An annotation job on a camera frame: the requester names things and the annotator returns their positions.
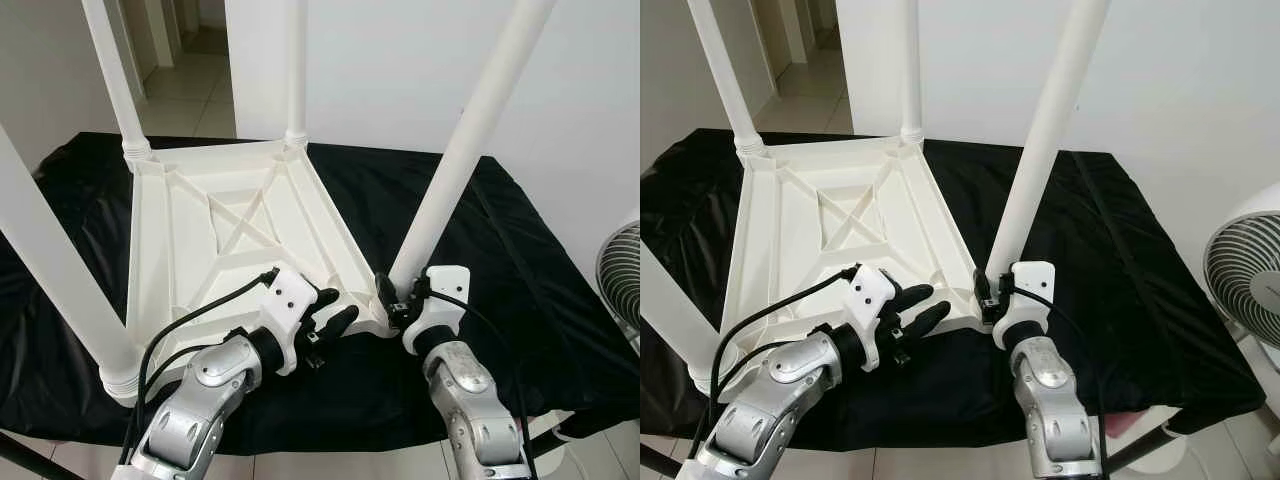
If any white plastic table top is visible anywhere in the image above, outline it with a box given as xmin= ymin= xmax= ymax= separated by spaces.
xmin=714 ymin=134 xmax=992 ymax=393
xmin=124 ymin=137 xmax=402 ymax=393

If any black table cloth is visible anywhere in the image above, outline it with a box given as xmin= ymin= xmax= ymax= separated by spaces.
xmin=640 ymin=127 xmax=1267 ymax=453
xmin=0 ymin=131 xmax=641 ymax=457

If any white standing fan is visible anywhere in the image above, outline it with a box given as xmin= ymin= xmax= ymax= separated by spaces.
xmin=1202 ymin=184 xmax=1280 ymax=403
xmin=596 ymin=219 xmax=641 ymax=343

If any white round plastic object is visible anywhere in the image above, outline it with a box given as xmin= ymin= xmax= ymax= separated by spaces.
xmin=1150 ymin=430 xmax=1196 ymax=473

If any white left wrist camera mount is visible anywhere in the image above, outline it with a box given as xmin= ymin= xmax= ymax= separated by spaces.
xmin=259 ymin=267 xmax=320 ymax=377
xmin=844 ymin=264 xmax=899 ymax=372

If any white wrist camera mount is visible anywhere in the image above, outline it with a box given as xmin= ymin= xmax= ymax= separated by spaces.
xmin=402 ymin=264 xmax=472 ymax=357
xmin=259 ymin=267 xmax=320 ymax=377
xmin=992 ymin=261 xmax=1059 ymax=352
xmin=844 ymin=264 xmax=899 ymax=372

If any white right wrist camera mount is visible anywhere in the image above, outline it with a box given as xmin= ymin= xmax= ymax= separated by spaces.
xmin=402 ymin=264 xmax=472 ymax=357
xmin=992 ymin=261 xmax=1059 ymax=352

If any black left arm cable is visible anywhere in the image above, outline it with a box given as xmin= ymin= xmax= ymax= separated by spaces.
xmin=123 ymin=343 xmax=208 ymax=463

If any white door frame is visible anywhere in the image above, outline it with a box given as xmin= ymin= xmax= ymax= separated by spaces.
xmin=750 ymin=0 xmax=813 ymax=93
xmin=115 ymin=0 xmax=183 ymax=97

